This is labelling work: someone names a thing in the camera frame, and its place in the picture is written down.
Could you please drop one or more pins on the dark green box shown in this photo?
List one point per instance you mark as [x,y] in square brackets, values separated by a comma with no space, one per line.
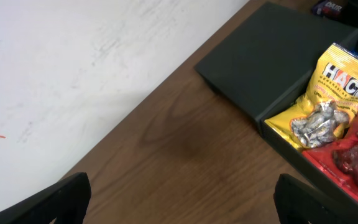
[265,64]

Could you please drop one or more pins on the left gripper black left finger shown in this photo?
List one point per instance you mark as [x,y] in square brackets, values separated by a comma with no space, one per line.
[64,202]

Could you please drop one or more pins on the yellow Hacks candy bag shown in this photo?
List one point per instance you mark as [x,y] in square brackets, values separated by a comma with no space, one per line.
[328,106]

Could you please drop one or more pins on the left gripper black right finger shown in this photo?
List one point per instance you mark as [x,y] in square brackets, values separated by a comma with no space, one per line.
[298,203]

